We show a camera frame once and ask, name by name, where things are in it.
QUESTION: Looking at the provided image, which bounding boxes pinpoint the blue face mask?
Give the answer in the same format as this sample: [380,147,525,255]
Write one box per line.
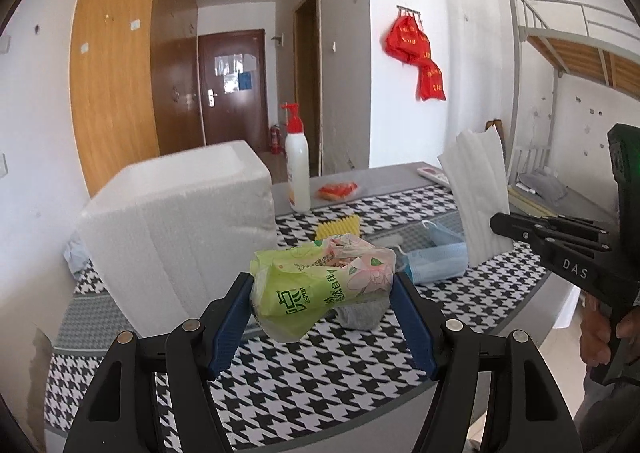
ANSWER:
[378,220,469,285]

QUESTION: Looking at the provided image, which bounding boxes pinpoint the grey sock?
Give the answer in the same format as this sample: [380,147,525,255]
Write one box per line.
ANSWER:
[334,297,390,331]

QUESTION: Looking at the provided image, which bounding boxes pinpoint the yellow foam fruit net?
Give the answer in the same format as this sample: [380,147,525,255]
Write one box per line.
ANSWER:
[314,215,360,239]

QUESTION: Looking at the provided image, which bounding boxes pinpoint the green tissue pack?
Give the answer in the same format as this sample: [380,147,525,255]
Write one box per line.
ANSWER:
[250,234,396,343]

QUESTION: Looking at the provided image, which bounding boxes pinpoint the person right hand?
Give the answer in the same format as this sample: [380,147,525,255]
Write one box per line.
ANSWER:
[579,294,639,367]

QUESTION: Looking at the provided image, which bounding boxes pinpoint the leaning wooden boards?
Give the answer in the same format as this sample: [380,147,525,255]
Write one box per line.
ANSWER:
[484,118,507,154]

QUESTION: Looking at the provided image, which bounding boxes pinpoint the white remote control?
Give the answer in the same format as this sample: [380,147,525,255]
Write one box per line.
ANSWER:
[416,166,450,188]

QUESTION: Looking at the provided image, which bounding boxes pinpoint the light blue crumpled cloth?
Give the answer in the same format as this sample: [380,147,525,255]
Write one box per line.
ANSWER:
[63,232,91,282]

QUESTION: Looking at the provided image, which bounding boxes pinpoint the white styrofoam box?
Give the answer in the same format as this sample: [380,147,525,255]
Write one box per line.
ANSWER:
[77,140,278,337]

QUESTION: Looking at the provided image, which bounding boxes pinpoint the metal bunk bed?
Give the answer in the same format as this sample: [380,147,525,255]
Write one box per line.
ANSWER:
[504,0,640,234]

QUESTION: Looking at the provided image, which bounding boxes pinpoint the red snack packet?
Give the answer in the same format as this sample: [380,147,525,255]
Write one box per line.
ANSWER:
[316,182,359,202]

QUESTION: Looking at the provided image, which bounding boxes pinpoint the red hanging bags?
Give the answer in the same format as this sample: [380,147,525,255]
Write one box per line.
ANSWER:
[383,13,446,101]

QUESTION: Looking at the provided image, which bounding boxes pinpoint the red fire extinguisher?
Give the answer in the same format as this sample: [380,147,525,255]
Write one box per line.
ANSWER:
[270,124,282,155]

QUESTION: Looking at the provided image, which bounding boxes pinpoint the wooden wardrobe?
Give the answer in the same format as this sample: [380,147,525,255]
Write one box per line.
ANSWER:
[70,0,204,195]

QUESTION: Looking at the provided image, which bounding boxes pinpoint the dark brown entrance door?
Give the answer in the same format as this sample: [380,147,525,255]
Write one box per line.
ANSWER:
[198,30,269,153]

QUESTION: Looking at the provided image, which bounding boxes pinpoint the wall hook rack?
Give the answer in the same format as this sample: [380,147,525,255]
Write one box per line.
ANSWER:
[396,5,421,20]

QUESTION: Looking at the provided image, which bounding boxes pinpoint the white wall switch pair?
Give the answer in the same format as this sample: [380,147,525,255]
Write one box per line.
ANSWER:
[0,153,9,179]

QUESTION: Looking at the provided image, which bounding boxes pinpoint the white wall socket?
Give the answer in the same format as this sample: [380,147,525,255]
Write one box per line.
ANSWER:
[0,34,11,54]

